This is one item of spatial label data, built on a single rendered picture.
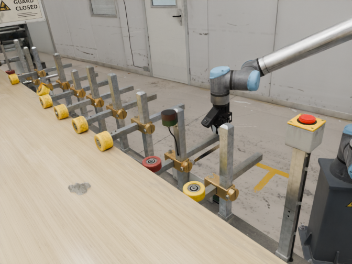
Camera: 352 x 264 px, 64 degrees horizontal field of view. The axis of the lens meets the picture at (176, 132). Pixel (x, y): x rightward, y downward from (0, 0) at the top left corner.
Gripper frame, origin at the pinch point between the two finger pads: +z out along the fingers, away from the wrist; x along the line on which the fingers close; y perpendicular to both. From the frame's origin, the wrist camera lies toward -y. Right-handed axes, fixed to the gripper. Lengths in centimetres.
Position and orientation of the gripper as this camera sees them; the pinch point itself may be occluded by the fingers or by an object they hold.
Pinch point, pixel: (217, 139)
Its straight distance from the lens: 146.7
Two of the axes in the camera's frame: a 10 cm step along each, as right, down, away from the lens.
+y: 7.5, -3.8, 5.5
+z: 0.9, 8.7, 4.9
